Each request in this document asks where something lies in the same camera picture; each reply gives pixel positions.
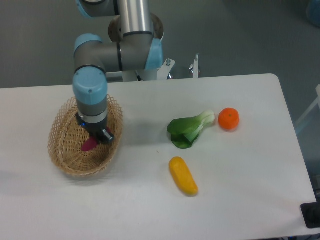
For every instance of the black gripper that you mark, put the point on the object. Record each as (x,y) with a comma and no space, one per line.
(98,133)

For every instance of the purple sweet potato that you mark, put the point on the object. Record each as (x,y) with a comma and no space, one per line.
(87,146)

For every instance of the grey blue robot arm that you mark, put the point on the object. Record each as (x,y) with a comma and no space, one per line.
(93,59)

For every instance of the woven wicker basket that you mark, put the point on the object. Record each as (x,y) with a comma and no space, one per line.
(66,139)

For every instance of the green bok choy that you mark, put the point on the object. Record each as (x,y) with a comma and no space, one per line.
(185,131)

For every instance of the yellow squash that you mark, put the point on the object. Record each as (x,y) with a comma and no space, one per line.
(182,176)

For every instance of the orange tangerine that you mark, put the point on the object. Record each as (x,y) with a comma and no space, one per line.
(229,119)

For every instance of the black device at table edge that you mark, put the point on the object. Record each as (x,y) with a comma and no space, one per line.
(311,214)

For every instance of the blue object top right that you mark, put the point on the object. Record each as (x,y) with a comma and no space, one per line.
(313,12)

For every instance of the white metal frame bracket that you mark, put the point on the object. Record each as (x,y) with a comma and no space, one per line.
(171,70)

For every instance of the white frame right edge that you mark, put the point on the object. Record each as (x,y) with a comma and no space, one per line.
(309,113)

